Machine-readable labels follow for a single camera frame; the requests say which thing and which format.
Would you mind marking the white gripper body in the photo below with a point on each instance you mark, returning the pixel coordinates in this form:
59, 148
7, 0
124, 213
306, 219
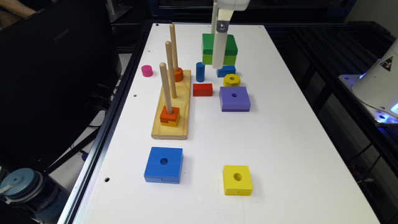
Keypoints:
234, 5

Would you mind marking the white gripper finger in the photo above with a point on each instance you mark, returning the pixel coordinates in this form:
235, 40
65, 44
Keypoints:
214, 17
221, 33

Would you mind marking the green square block with hole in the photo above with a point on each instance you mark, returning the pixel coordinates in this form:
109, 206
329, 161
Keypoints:
230, 52

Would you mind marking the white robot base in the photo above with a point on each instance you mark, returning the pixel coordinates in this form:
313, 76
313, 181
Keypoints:
376, 89

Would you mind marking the small blue rectangular block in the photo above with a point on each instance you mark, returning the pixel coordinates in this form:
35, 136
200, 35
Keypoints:
226, 70

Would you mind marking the blue cylinder block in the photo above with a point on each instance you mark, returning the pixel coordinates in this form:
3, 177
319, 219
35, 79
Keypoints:
200, 72

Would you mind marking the yellow octagonal block with hole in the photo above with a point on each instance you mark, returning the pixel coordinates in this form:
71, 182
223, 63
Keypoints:
231, 80

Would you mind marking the orange round block on peg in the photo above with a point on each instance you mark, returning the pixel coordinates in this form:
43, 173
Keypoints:
178, 75

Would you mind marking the red rectangular block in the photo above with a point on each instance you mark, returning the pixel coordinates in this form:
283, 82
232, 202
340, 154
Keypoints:
202, 89

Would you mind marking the purple square block with hole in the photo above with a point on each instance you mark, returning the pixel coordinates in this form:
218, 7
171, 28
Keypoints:
234, 99

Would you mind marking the pink cylinder block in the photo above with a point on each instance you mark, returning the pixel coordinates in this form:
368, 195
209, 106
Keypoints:
146, 71

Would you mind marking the orange square block on peg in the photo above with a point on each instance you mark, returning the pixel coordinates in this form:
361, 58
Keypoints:
175, 112

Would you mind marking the yellow block under orange block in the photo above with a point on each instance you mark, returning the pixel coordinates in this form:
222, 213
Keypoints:
170, 122

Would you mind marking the blue square block with hole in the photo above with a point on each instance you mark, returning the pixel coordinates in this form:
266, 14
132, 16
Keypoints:
164, 165

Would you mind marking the yellow square block with hole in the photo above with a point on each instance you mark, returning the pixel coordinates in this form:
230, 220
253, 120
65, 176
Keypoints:
237, 180

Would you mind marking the rear wooden peg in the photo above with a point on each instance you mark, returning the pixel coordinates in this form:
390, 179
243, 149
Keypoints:
174, 46

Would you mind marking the wooden peg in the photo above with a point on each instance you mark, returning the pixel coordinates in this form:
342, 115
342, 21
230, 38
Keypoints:
174, 46
168, 47
166, 88

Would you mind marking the middle wooden peg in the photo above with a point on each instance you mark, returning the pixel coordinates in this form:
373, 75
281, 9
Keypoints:
168, 47

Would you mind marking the front wooden peg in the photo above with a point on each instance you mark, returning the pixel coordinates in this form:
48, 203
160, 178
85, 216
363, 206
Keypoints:
166, 88

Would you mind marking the wooden peg base board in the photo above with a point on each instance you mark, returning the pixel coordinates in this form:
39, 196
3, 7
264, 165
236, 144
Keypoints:
182, 102

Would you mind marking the black Samsung monitor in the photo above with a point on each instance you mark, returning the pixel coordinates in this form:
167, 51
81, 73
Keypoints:
58, 70

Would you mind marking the blue lidded water bottle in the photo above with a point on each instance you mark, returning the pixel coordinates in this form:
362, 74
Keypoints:
35, 194

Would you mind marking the black aluminium table frame rail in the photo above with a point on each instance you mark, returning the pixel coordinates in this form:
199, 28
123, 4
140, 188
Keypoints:
88, 175

